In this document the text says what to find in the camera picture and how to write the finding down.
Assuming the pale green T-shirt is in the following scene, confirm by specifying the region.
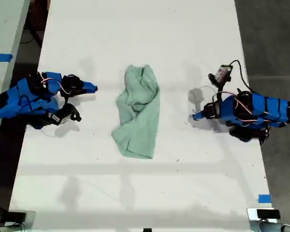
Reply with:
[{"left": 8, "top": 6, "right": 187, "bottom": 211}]
[{"left": 111, "top": 64, "right": 161, "bottom": 160}]

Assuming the long blue tape strip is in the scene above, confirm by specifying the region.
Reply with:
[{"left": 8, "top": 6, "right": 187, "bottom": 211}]
[{"left": 0, "top": 53, "right": 14, "bottom": 63}]

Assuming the short blue tape strip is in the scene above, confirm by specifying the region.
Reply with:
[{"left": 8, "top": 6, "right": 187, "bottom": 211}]
[{"left": 258, "top": 194, "right": 272, "bottom": 204}]

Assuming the metal table clamp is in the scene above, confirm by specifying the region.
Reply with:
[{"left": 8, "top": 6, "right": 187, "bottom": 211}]
[
  {"left": 4, "top": 210, "right": 37, "bottom": 232},
  {"left": 246, "top": 207, "right": 281, "bottom": 232}
]

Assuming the grey metal tube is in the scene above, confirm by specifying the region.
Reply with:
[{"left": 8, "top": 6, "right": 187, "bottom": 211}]
[
  {"left": 259, "top": 220, "right": 290, "bottom": 232},
  {"left": 0, "top": 223, "right": 24, "bottom": 232}
]

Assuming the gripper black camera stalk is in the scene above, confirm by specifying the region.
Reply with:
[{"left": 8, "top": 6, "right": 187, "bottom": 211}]
[
  {"left": 208, "top": 73, "right": 227, "bottom": 93},
  {"left": 62, "top": 103, "right": 83, "bottom": 122}
]

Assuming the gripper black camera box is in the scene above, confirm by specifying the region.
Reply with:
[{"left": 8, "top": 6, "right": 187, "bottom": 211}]
[
  {"left": 47, "top": 111, "right": 73, "bottom": 126},
  {"left": 215, "top": 64, "right": 233, "bottom": 82}
]

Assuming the black camera cable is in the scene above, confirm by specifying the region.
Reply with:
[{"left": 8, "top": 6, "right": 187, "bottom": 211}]
[{"left": 231, "top": 59, "right": 252, "bottom": 94}]

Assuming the black floor cable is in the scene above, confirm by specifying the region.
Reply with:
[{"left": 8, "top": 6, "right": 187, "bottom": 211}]
[{"left": 20, "top": 23, "right": 48, "bottom": 50}]

